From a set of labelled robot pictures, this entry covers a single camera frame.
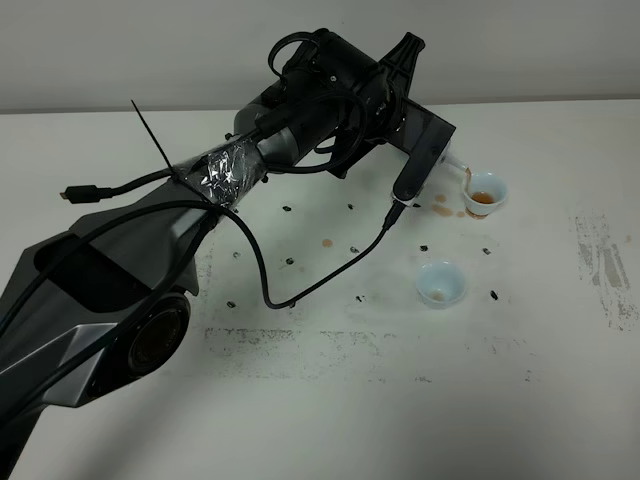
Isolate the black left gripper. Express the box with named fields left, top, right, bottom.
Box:
left=279, top=29, right=425, bottom=150

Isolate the light blue porcelain teapot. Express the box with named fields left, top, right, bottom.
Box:
left=439, top=142, right=472, bottom=193

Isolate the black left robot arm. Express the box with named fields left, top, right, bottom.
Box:
left=1, top=29, right=452, bottom=477

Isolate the far light blue teacup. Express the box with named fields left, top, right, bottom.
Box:
left=462, top=169, right=508, bottom=219

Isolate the light blue teacup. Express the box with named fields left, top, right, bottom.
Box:
left=415, top=260, right=467, bottom=310
left=462, top=169, right=508, bottom=219

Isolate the near light blue teacup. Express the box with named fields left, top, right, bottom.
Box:
left=415, top=260, right=467, bottom=310

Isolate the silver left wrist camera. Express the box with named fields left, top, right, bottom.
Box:
left=388, top=98, right=456, bottom=205

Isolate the black left camera cable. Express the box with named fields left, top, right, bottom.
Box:
left=0, top=29, right=404, bottom=396

